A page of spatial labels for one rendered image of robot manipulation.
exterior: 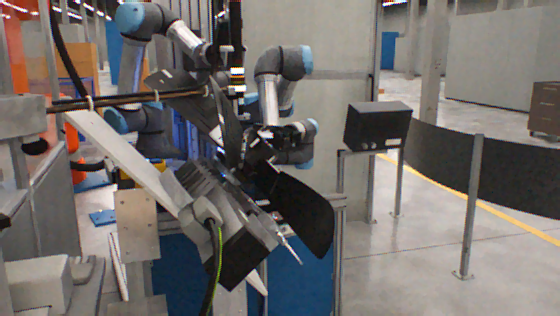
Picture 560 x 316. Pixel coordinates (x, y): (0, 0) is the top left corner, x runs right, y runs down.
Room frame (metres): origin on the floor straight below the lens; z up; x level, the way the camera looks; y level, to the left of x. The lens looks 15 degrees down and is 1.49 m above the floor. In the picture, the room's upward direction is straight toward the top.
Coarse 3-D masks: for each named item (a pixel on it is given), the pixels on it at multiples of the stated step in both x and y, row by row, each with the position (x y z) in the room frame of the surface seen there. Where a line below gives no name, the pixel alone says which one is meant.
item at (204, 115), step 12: (156, 72) 1.21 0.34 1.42; (168, 72) 1.25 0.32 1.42; (180, 72) 1.30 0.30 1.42; (144, 84) 1.14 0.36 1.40; (156, 84) 1.17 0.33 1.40; (168, 84) 1.20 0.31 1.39; (180, 84) 1.24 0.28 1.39; (192, 84) 1.28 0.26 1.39; (180, 108) 1.16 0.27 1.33; (192, 108) 1.19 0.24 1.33; (204, 108) 1.21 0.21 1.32; (216, 108) 1.24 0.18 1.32; (192, 120) 1.16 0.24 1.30; (204, 120) 1.18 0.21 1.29; (216, 120) 1.20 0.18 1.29; (204, 132) 1.16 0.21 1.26
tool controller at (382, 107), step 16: (352, 112) 1.79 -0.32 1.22; (368, 112) 1.74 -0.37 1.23; (384, 112) 1.76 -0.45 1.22; (400, 112) 1.79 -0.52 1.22; (352, 128) 1.78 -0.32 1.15; (368, 128) 1.75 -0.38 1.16; (384, 128) 1.78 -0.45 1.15; (400, 128) 1.81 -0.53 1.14; (352, 144) 1.78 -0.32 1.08; (368, 144) 1.78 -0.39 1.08; (384, 144) 1.81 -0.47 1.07; (400, 144) 1.83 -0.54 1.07
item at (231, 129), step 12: (216, 84) 0.97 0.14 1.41; (216, 96) 0.92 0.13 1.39; (228, 108) 0.99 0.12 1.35; (228, 120) 0.95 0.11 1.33; (228, 132) 0.93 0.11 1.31; (240, 132) 1.06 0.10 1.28; (228, 144) 0.91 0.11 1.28; (240, 144) 1.06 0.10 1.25; (228, 156) 0.88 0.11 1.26; (228, 168) 0.84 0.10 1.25
